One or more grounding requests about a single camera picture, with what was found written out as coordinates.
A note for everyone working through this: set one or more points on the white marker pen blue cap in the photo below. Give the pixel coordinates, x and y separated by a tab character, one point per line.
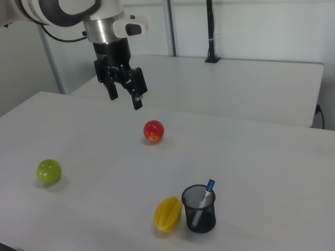
206	194

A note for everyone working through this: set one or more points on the black pole with clamp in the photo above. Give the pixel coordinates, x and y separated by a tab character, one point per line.
210	31

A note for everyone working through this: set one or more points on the black mesh pen cup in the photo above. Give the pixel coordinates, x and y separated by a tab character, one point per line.
201	217

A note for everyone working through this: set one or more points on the grey partition frame post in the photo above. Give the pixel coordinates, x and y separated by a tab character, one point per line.
170	26

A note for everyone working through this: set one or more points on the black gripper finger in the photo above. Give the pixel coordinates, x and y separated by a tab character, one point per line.
138	81
112	89

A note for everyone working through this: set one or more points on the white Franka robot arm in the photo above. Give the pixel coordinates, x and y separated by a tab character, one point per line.
70	10

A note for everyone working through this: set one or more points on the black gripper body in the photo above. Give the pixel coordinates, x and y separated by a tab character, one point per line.
112	53

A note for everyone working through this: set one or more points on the yellow toy starfruit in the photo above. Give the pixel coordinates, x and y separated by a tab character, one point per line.
167	214

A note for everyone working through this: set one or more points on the grey slanted frame post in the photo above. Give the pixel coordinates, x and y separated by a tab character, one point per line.
52	65

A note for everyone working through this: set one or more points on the red toy apple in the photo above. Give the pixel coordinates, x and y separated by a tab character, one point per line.
154	130

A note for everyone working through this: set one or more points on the green toy apple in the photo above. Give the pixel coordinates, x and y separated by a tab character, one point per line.
49	171

